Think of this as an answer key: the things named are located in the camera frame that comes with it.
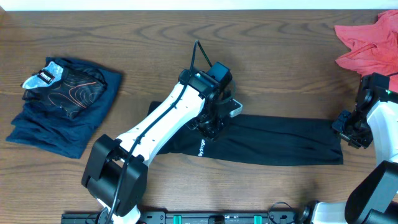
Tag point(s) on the folded navy blue shirt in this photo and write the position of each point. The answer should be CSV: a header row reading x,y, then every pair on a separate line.
x,y
52,130

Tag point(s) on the coral red shirt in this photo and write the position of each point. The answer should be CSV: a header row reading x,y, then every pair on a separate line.
x,y
373,48

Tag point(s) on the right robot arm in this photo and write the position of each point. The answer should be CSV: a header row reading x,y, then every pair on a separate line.
x,y
372,122

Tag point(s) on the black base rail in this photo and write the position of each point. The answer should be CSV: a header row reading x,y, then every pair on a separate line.
x,y
273,215

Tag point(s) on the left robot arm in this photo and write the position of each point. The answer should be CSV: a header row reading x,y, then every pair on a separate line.
x,y
117,169

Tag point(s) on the black t-shirt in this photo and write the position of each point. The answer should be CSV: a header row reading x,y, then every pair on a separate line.
x,y
264,140

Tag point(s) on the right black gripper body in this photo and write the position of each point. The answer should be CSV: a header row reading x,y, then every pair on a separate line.
x,y
352,127

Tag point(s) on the folded black patterned shirt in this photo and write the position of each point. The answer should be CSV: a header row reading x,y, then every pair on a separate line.
x,y
64,87

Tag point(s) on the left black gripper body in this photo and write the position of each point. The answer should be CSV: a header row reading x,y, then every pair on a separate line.
x,y
210,129

